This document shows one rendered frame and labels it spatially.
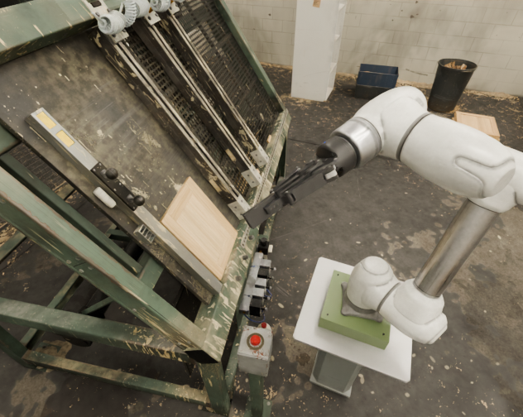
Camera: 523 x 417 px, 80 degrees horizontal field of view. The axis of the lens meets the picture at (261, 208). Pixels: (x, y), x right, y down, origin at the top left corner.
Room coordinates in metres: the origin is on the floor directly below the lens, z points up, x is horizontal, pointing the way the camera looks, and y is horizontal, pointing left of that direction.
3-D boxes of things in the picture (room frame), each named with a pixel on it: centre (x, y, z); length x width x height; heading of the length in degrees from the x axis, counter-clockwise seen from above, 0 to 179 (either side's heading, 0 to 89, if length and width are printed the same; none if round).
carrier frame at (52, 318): (1.73, 0.65, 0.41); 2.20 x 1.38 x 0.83; 168
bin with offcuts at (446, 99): (4.68, -2.80, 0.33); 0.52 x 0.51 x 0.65; 158
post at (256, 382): (0.54, 0.02, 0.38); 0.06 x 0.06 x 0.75; 78
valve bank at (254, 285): (0.99, 0.00, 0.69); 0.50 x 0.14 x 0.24; 168
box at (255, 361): (0.54, 0.02, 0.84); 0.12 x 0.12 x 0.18; 78
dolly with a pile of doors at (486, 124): (3.41, -2.50, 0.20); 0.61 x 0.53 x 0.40; 158
